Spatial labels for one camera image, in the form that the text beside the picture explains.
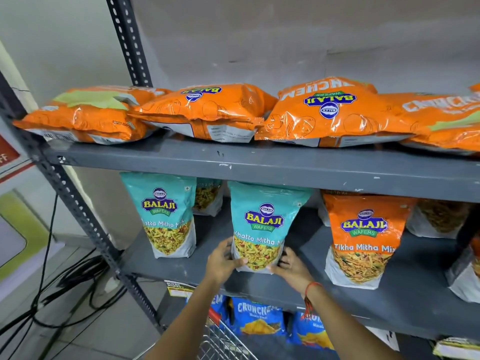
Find person's left hand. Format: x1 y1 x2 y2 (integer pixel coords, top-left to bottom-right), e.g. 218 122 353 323
204 237 249 288

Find person's right hand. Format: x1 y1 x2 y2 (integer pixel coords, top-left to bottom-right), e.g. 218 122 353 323
270 246 316 297

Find teal snack mix pouch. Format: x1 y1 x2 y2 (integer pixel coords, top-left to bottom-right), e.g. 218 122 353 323
227 180 314 275
120 171 198 259
193 177 225 217

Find person's left forearm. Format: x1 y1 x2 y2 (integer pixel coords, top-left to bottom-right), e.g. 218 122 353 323
144 277 226 360

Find person's right forearm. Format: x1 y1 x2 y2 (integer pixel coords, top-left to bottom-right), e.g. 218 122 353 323
303 284 405 360

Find red thread wrist band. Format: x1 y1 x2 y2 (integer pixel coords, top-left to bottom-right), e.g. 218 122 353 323
301 281 323 320

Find blue chips bag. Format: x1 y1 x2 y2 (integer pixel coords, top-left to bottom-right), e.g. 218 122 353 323
288 310 335 351
209 294 230 324
229 297 287 337

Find yellow and white shelf label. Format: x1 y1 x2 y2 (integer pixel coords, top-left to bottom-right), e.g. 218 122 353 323
164 280 196 299

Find orange snack mix pouch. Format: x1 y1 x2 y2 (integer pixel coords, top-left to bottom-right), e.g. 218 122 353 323
317 189 332 227
323 192 419 291
406 198 472 240
445 235 480 305

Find orange chips bag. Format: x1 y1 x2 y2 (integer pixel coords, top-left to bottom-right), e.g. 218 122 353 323
278 76 378 100
254 84 418 149
13 85 172 145
128 83 279 144
378 91 480 155

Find perforated grey metal upright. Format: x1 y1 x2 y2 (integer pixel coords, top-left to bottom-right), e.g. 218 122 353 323
0 70 166 332
104 0 154 88

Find yellow and white packet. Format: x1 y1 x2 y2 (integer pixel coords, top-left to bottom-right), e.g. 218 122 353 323
432 336 480 360

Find wire shopping cart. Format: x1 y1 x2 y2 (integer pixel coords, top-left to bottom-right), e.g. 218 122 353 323
132 307 260 360

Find black floor cables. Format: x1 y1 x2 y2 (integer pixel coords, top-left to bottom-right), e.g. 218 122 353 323
0 194 129 360

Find green and white wall panel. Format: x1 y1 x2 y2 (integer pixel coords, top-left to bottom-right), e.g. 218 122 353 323
0 190 65 301

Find red and white wall sign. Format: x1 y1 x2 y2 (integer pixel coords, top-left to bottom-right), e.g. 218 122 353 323
0 134 35 185

